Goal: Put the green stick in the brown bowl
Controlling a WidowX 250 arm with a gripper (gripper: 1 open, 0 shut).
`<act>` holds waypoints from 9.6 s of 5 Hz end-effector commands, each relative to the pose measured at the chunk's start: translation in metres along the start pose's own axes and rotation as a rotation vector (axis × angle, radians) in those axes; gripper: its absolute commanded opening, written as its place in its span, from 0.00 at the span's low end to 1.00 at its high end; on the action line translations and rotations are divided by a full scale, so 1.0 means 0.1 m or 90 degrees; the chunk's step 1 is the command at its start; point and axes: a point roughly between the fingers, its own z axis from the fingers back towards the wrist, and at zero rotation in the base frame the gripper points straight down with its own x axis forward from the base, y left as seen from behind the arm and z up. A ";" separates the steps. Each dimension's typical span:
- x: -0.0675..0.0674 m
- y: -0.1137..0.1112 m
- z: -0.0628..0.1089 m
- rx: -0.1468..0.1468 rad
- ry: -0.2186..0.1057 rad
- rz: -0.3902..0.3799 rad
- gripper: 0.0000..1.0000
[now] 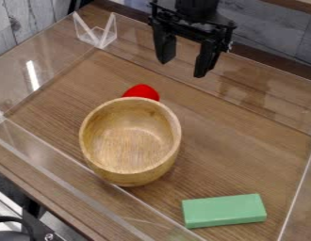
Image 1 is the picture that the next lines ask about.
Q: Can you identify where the red ball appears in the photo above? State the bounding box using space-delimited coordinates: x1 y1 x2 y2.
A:
122 84 159 101

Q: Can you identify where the black metal bracket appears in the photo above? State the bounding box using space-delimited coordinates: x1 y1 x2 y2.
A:
21 211 65 241

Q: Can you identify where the brown wooden bowl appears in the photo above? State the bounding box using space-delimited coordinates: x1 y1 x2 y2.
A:
78 97 182 186

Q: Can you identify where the clear acrylic corner bracket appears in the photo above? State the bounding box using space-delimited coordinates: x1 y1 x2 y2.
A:
73 12 117 50

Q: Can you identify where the black cable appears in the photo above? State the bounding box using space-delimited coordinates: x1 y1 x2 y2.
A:
0 216 35 240

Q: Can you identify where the green rectangular block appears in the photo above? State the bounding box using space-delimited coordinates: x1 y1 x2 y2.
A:
181 194 266 229

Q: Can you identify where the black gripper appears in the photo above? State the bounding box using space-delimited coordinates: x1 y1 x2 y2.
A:
147 0 236 78

